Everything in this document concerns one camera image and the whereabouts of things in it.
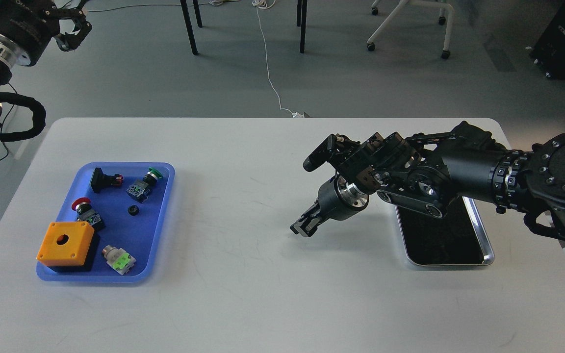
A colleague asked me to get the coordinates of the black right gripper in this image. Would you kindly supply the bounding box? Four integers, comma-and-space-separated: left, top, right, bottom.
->
290, 178, 369, 237

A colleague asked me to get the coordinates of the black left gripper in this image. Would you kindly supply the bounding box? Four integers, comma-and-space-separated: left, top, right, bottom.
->
0, 0, 93, 66

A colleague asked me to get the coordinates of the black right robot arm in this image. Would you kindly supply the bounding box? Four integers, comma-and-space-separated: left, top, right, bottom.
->
290, 121, 565, 241

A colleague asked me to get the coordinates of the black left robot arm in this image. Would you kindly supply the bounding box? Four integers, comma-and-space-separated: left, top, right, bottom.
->
0, 0, 92, 142

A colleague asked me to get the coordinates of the black table leg left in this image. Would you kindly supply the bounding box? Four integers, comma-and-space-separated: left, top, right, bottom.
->
179, 0, 203, 56

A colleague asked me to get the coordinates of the black table leg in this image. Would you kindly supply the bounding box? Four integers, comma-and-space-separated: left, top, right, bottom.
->
179, 0, 203, 56
296, 0, 308, 53

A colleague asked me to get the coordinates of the stainless steel tray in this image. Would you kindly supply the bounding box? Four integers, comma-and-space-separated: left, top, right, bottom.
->
396, 197, 495, 270

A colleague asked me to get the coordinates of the blue plastic tray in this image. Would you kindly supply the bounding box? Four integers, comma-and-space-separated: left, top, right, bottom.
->
36, 162, 175, 283

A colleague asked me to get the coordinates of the red mushroom push button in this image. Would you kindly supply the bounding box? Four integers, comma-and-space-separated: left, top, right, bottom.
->
71, 197, 105, 231

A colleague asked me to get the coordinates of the silver green-block push button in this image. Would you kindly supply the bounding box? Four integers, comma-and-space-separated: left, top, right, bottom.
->
101, 245, 136, 276

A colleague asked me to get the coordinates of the black table leg right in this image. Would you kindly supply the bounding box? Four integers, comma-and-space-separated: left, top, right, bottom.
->
296, 0, 308, 53

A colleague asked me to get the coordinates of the white rolling chair base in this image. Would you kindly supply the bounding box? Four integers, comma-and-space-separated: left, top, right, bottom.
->
365, 0, 456, 60

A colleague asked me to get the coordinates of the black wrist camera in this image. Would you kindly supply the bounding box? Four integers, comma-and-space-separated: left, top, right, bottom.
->
303, 134, 339, 172

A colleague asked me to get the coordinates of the black floor cable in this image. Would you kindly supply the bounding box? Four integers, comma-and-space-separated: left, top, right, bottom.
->
57, 0, 185, 15

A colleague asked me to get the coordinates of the black selector switch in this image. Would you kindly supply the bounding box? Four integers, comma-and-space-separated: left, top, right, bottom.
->
90, 167, 124, 194

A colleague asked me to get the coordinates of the green push button switch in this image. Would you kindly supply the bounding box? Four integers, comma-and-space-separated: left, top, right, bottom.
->
126, 167, 164, 203

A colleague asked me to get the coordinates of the white floor cable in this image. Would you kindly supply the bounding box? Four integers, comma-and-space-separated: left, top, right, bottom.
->
251, 0, 308, 119

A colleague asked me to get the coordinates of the orange button enclosure box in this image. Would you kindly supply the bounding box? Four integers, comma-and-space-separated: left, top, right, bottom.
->
36, 221, 99, 273

